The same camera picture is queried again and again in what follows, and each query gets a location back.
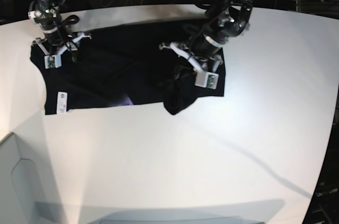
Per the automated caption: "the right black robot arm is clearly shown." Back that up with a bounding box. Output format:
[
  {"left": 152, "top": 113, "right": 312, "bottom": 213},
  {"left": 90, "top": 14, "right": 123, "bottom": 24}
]
[{"left": 28, "top": 0, "right": 92, "bottom": 69}]

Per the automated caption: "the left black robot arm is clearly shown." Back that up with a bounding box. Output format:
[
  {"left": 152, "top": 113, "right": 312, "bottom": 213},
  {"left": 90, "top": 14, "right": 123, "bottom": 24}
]
[{"left": 159, "top": 0, "right": 254, "bottom": 89}]

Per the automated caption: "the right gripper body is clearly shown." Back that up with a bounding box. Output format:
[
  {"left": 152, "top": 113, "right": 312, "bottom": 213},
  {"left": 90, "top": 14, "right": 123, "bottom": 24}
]
[{"left": 31, "top": 29, "right": 92, "bottom": 57}]

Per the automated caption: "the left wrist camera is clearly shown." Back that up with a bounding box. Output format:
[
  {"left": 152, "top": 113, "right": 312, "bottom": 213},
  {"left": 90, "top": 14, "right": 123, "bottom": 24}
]
[{"left": 195, "top": 71, "right": 219, "bottom": 89}]

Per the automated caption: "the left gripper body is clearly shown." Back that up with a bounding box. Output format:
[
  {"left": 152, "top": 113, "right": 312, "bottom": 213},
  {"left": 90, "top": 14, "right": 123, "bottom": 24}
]
[{"left": 159, "top": 34, "right": 223, "bottom": 73}]

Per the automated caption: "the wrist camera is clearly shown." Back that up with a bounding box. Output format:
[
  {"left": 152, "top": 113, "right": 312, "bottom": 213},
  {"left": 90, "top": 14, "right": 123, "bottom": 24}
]
[
  {"left": 44, "top": 55, "right": 62, "bottom": 69},
  {"left": 195, "top": 71, "right": 219, "bottom": 89}
]

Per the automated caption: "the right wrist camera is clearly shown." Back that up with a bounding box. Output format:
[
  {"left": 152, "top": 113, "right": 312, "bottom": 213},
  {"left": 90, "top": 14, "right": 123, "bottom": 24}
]
[{"left": 44, "top": 55, "right": 62, "bottom": 69}]

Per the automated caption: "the black equipment at right edge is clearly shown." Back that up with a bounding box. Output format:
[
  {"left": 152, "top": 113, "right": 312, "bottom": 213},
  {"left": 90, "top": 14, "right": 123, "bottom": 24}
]
[{"left": 303, "top": 124, "right": 338, "bottom": 223}]

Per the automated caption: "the white plastic bin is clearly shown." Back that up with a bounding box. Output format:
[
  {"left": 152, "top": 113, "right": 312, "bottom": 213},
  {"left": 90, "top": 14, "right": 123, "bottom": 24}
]
[{"left": 1, "top": 133, "right": 54, "bottom": 223}]

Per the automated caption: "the white garment label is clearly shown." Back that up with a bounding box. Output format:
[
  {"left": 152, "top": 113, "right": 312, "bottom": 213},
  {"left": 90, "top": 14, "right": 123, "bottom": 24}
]
[{"left": 56, "top": 92, "right": 68, "bottom": 114}]

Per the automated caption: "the black T-shirt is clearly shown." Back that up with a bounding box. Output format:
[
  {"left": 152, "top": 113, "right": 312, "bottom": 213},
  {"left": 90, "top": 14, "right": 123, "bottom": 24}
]
[{"left": 30, "top": 19, "right": 226, "bottom": 115}]

